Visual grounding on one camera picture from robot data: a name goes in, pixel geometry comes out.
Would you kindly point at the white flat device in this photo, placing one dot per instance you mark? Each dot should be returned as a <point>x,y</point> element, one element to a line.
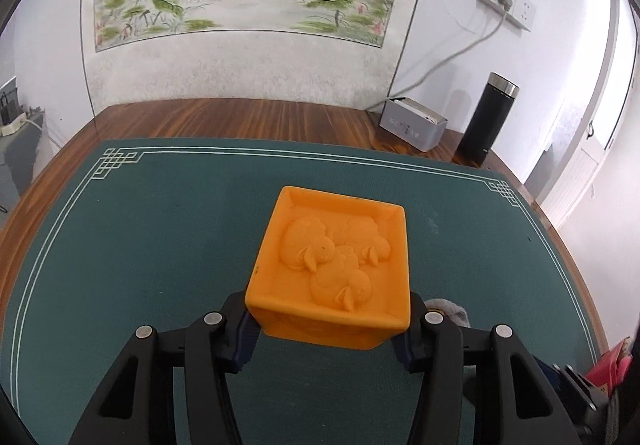
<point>12,127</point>

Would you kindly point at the grey plastic box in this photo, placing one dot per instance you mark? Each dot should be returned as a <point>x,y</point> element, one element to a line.
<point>410,130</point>

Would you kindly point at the black thermos flask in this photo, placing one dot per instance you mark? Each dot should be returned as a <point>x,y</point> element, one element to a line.
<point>482,125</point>

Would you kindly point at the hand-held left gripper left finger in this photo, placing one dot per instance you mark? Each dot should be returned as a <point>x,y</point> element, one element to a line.
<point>245,340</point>

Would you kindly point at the yellow-orange rubber cube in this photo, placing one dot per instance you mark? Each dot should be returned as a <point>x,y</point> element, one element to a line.
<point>325,265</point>

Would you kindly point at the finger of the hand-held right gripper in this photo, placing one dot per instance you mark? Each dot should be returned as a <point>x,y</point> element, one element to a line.
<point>557,371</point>

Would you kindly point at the grey cabinet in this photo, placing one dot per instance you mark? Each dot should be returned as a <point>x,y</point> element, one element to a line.
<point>20,160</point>

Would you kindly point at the white door with frosted window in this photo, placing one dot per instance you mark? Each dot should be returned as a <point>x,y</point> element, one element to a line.
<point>575,170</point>

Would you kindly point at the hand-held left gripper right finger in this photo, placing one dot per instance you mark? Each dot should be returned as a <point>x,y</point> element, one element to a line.
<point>407,347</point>

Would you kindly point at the green table mat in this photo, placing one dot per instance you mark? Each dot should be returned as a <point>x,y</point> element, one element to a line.
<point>150,225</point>

